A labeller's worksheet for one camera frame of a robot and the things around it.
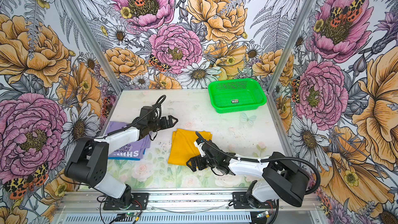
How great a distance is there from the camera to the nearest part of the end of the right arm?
0.64 m

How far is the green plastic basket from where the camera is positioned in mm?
1125

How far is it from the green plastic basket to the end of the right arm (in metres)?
0.42
